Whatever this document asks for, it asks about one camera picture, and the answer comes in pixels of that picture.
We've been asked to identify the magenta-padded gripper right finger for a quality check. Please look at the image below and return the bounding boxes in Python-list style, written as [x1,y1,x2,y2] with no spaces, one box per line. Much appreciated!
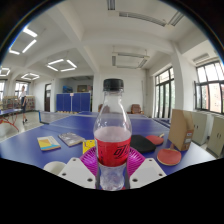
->
[126,146,168,190]

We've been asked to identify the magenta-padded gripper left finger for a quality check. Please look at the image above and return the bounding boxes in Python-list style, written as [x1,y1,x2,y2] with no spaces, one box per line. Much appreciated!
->
[57,146,100,190]

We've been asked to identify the clear red-label drink bottle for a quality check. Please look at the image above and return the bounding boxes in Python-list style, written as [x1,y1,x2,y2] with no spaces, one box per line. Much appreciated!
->
[92,77,133,191]

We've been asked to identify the white mug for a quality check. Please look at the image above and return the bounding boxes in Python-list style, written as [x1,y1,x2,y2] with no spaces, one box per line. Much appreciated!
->
[42,160,67,176]

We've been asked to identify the red table tennis paddle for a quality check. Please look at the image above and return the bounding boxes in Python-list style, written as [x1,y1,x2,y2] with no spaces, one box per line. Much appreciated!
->
[156,142,183,167]
[145,132,166,147]

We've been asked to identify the black table tennis paddle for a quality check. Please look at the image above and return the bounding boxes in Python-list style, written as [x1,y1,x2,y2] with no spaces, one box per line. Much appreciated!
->
[129,133,157,155]

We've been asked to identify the grey book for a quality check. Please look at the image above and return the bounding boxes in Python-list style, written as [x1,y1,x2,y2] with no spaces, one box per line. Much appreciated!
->
[57,131,86,148]

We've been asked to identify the yellow and blue book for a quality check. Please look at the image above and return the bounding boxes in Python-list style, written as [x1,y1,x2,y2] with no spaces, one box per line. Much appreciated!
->
[36,135,62,152]

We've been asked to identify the brown cardboard box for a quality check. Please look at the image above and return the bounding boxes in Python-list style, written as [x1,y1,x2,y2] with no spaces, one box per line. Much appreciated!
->
[167,108,195,152]

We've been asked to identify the beige floor cabinet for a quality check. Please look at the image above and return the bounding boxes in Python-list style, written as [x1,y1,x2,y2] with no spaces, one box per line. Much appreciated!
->
[206,114,224,158]
[191,111,210,146]

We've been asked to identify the folded blue tennis table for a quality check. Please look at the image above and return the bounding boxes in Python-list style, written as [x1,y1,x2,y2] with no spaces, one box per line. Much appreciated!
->
[55,91,92,114]

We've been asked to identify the dark doorway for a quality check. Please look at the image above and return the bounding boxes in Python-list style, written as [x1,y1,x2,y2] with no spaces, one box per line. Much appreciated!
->
[43,82,53,113]

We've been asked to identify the person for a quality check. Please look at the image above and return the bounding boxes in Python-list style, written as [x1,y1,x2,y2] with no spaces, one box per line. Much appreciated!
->
[18,85,30,125]

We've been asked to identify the blue table with red legs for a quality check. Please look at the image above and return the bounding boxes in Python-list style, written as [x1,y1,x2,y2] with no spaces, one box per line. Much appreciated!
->
[0,107,23,133]

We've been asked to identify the shelf unit with goods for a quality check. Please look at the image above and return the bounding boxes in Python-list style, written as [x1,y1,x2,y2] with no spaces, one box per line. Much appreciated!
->
[1,95,36,111]

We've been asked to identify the ceiling light strips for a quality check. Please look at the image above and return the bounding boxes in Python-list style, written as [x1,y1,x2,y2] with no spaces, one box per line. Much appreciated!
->
[0,25,78,82]

